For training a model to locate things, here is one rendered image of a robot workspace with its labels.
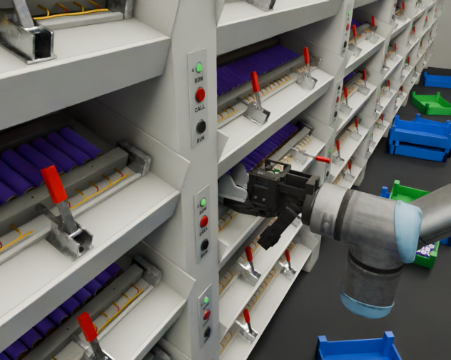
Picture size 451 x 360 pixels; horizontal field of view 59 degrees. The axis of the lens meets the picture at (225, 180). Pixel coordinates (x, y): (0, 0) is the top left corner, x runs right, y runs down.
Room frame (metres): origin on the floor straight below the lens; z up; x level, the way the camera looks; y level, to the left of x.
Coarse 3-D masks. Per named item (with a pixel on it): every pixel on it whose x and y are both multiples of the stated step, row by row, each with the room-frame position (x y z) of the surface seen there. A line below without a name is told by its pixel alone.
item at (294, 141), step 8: (304, 128) 1.06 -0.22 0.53; (296, 136) 1.00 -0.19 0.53; (304, 136) 1.03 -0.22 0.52; (288, 144) 0.95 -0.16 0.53; (296, 144) 0.99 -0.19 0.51; (280, 152) 0.90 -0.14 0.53; (288, 152) 0.94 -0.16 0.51; (280, 160) 0.90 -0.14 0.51; (264, 168) 0.82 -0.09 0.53; (280, 168) 0.86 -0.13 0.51; (224, 208) 0.65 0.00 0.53
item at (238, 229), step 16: (304, 112) 1.10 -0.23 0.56; (320, 128) 1.07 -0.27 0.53; (304, 144) 1.02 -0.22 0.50; (320, 144) 1.05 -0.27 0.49; (288, 160) 0.92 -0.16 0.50; (224, 224) 0.64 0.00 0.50; (240, 224) 0.65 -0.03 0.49; (256, 224) 0.68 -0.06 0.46; (224, 240) 0.60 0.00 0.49; (240, 240) 0.61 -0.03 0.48; (224, 256) 0.56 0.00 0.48
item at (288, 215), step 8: (288, 208) 0.60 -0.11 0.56; (280, 216) 0.60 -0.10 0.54; (288, 216) 0.59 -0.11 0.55; (296, 216) 0.59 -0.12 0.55; (272, 224) 0.61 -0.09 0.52; (280, 224) 0.60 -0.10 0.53; (288, 224) 0.59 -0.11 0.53; (264, 232) 0.62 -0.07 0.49; (272, 232) 0.60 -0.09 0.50; (280, 232) 0.60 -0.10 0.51; (264, 240) 0.61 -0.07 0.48; (272, 240) 0.60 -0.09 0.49; (264, 248) 0.61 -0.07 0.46
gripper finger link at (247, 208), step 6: (228, 204) 0.63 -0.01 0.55; (234, 204) 0.62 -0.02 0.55; (240, 204) 0.62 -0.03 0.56; (246, 204) 0.61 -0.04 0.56; (252, 204) 0.61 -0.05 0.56; (234, 210) 0.62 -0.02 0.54; (240, 210) 0.61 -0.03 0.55; (246, 210) 0.61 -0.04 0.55; (252, 210) 0.60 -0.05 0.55; (258, 210) 0.60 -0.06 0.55
